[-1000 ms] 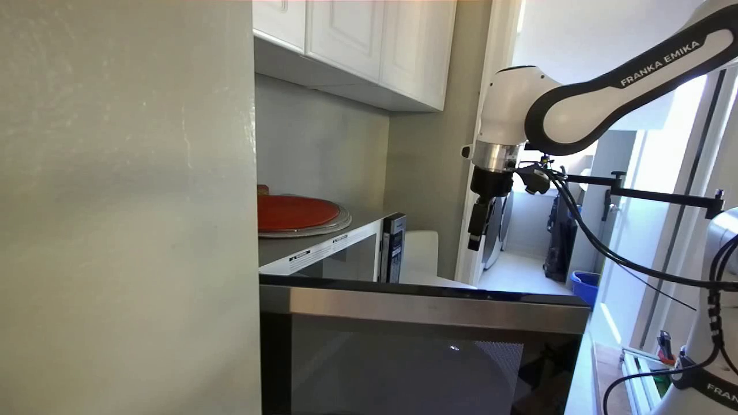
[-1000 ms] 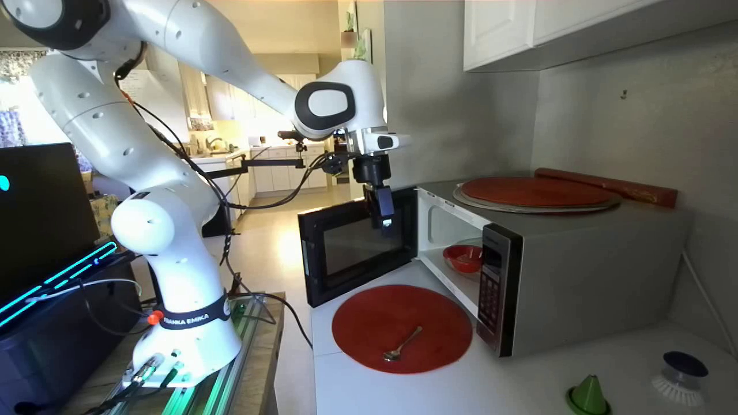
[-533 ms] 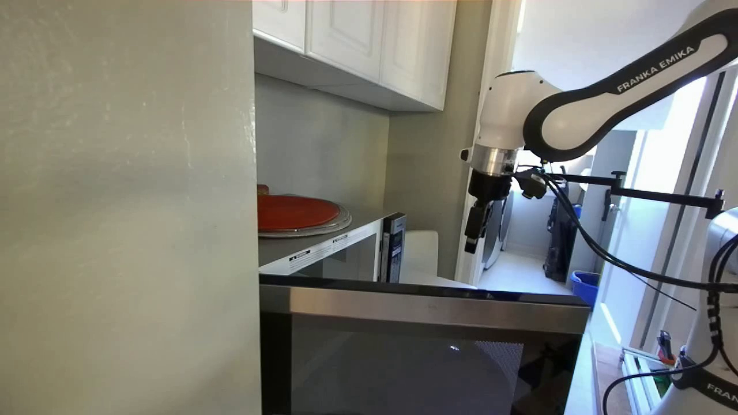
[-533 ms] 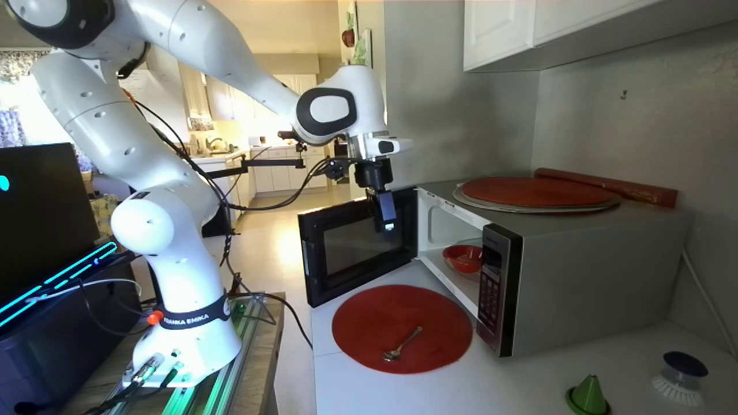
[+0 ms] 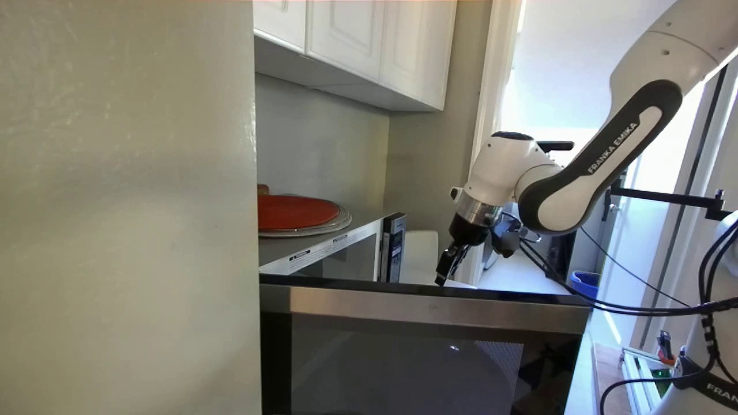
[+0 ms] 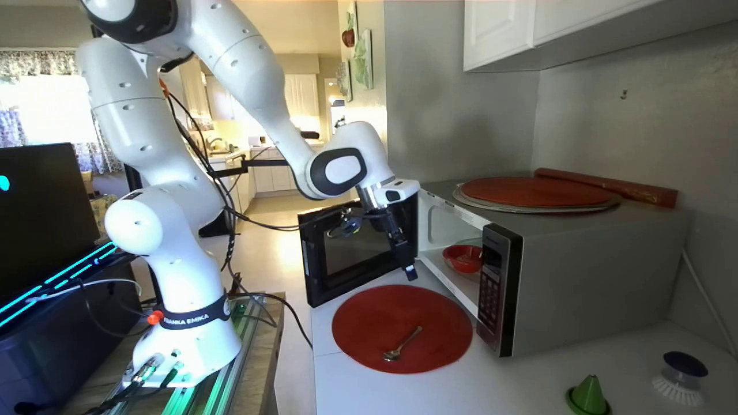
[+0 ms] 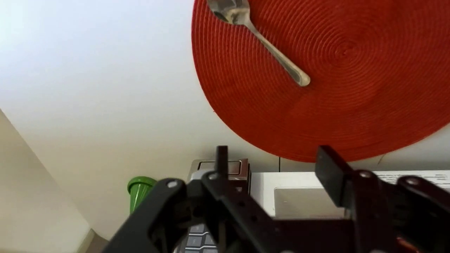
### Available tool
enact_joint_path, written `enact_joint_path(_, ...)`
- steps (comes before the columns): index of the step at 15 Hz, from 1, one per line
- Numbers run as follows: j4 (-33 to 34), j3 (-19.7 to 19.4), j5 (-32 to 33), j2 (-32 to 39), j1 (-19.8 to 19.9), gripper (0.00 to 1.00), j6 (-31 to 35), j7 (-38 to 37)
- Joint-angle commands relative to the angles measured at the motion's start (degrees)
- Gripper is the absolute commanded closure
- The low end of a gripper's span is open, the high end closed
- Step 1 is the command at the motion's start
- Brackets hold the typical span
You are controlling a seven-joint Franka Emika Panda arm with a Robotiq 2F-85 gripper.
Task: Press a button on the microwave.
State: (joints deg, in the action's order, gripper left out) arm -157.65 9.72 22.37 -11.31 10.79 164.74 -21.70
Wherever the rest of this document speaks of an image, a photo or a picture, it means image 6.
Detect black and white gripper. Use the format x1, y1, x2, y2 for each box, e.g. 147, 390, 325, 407
358, 177, 422, 281

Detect black microwave door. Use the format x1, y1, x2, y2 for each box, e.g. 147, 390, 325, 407
294, 194, 422, 312

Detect silver microwave oven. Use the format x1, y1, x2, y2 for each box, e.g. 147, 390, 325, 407
418, 177, 691, 360

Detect red bowl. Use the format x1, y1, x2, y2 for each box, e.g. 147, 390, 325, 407
441, 243, 483, 277

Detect red round plate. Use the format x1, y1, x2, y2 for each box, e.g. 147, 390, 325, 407
330, 283, 475, 377

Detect metal spoon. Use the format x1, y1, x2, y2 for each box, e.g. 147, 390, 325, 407
381, 322, 426, 366

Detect brown round tray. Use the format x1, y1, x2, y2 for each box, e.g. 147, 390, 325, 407
449, 177, 624, 218

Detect round red mat on plate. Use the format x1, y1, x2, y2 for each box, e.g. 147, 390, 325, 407
459, 175, 622, 211

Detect robot mounting table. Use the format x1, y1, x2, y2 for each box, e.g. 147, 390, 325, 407
64, 291, 287, 415

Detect wooden rolling pin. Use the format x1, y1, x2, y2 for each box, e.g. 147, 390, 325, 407
532, 166, 680, 211

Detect green cone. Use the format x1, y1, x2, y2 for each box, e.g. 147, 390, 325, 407
565, 373, 612, 415

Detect black equipment case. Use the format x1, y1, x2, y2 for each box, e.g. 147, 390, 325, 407
0, 243, 145, 415

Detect black computer monitor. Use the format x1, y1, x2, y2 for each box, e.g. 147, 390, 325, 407
0, 140, 100, 304

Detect patterned window curtain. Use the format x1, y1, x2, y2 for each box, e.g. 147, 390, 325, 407
0, 49, 100, 175

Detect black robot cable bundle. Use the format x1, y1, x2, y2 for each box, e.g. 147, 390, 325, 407
157, 73, 316, 352

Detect framed wall pictures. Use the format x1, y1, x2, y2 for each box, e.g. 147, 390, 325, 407
338, 0, 377, 98

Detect white wall cabinet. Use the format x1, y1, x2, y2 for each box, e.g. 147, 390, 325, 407
461, 0, 738, 77

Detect white microwave power cord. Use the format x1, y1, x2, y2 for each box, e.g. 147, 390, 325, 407
677, 247, 738, 358

